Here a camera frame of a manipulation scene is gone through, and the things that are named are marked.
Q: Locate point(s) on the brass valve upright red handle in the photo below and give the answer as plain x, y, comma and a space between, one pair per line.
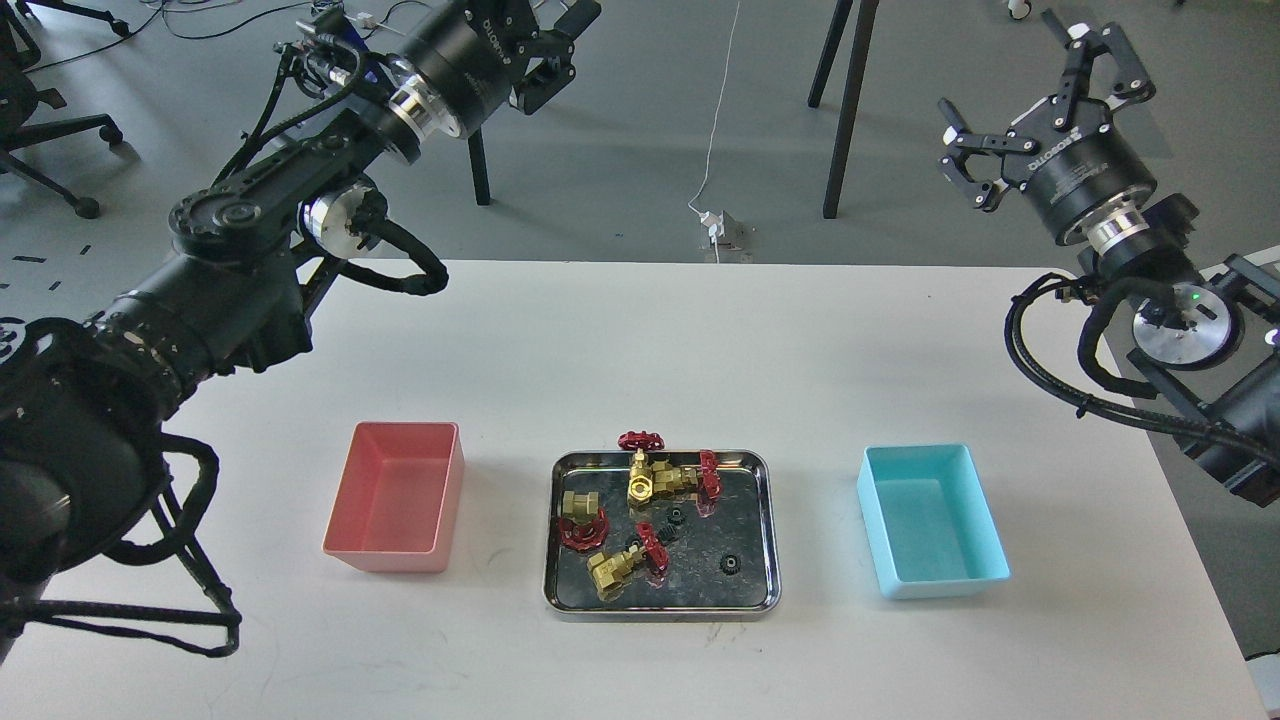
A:
641, 476

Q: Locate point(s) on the black stand legs left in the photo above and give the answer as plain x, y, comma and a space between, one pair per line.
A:
479, 169

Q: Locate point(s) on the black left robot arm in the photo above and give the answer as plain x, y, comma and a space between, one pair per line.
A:
100, 505

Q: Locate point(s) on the pink plastic box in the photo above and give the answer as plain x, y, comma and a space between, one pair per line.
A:
398, 497

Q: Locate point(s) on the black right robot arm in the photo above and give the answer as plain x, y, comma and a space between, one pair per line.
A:
1153, 315

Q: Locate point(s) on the light blue plastic box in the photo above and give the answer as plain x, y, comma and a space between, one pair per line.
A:
929, 528

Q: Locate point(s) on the brass valve red handle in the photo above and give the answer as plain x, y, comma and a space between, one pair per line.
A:
582, 523
641, 476
670, 480
611, 572

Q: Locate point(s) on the shiny metal tray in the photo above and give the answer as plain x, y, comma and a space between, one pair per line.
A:
740, 522

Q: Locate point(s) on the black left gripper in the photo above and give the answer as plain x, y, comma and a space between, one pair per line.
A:
468, 58

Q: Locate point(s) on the white caster wheel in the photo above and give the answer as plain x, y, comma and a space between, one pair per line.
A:
1018, 9

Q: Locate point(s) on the black stand legs right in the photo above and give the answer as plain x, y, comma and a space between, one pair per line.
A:
858, 17

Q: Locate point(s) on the black stand legs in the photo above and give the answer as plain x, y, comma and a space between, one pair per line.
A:
479, 169
858, 17

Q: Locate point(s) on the white power adapter on floor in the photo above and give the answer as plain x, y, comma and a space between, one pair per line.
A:
726, 238

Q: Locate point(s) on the brass valve red handle bottom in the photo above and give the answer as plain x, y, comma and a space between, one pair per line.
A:
611, 572

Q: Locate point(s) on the black office chair base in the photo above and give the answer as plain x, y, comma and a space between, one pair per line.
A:
20, 100

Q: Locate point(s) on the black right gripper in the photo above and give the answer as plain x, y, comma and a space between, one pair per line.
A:
1085, 175

